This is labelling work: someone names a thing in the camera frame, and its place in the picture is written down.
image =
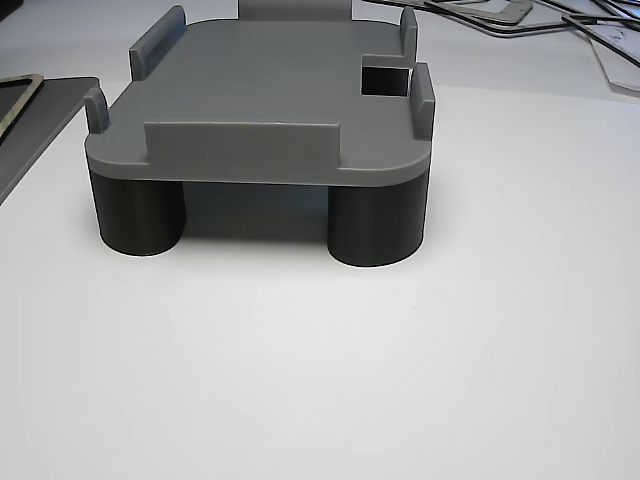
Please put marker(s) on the black flat tray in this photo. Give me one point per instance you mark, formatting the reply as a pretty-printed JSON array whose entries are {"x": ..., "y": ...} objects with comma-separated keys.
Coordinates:
[{"x": 47, "y": 130}]

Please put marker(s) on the rectangular adhesive frame tan liner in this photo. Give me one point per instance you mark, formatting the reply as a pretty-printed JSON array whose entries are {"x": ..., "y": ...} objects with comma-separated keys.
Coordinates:
[{"x": 21, "y": 104}]

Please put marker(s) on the gray holder with black legs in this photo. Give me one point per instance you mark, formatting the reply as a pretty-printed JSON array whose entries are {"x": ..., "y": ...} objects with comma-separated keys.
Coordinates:
[{"x": 260, "y": 85}]

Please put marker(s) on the dark-edged gray gasket frame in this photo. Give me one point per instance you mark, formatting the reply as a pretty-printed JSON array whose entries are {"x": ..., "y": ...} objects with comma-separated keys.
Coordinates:
[{"x": 607, "y": 42}]

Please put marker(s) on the gray frame offcut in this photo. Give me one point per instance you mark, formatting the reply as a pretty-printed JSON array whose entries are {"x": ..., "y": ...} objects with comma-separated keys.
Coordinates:
[{"x": 515, "y": 12}]

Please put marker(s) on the white backing sheet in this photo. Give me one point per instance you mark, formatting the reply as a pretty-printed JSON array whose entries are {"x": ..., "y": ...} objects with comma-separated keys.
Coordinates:
[{"x": 620, "y": 72}]

